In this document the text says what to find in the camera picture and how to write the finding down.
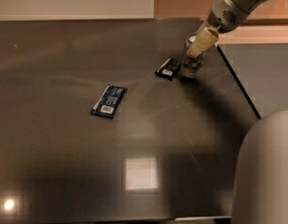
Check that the silver 7up soda can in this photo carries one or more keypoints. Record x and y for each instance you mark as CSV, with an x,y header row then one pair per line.
x,y
191,67

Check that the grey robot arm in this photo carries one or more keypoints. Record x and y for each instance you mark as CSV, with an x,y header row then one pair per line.
x,y
260,193

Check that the blue snack bar wrapper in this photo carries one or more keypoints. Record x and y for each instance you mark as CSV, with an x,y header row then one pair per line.
x,y
108,102

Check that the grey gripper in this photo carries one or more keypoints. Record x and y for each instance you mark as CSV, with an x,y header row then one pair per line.
x,y
226,19

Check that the black rxbar chocolate wrapper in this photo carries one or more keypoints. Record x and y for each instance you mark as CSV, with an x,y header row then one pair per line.
x,y
169,69

